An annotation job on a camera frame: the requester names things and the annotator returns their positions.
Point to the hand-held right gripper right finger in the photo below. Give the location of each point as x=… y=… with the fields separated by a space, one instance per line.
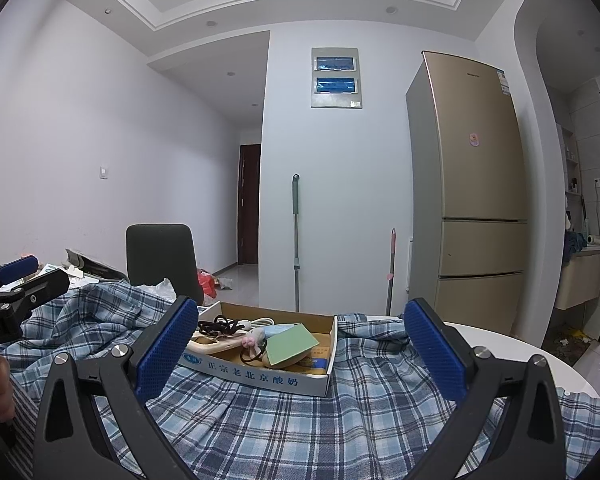
x=435 y=352

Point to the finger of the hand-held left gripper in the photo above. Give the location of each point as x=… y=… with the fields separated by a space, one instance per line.
x=17 y=266
x=35 y=292

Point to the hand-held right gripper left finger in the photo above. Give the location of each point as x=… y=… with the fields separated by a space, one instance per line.
x=165 y=352

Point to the beige floral phone case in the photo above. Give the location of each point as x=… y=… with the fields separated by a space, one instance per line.
x=215 y=345

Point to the cardboard box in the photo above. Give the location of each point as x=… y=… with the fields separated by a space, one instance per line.
x=260 y=380

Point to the light blue tissue pack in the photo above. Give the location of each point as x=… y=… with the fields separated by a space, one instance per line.
x=280 y=331

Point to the yellow cigarette box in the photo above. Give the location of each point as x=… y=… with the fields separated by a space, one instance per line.
x=317 y=362

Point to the green square cloth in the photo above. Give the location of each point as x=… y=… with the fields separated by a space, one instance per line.
x=290 y=345

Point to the person's left hand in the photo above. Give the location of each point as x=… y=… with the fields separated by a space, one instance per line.
x=2 y=390

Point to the clear plastic bag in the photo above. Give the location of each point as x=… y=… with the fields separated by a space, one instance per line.
x=161 y=289

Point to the red plastic bag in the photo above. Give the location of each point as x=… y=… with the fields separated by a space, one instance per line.
x=207 y=285

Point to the dark grey chair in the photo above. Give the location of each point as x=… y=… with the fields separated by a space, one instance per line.
x=162 y=255

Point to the blue plaid cloth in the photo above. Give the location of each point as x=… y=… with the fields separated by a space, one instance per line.
x=305 y=425

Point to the beige vanity cabinet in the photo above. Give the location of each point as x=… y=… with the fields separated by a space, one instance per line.
x=580 y=280

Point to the dark brown door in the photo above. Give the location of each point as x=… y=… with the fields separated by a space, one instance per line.
x=250 y=205

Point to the gold refrigerator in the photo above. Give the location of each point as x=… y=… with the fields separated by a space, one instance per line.
x=475 y=185

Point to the blue towel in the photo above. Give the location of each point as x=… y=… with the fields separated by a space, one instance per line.
x=576 y=245

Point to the white hair dryer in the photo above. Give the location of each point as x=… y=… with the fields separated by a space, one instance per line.
x=598 y=241

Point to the grey electrical panel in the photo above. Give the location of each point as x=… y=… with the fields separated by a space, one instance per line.
x=336 y=77

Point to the white wall switch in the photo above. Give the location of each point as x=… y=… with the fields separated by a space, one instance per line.
x=104 y=172

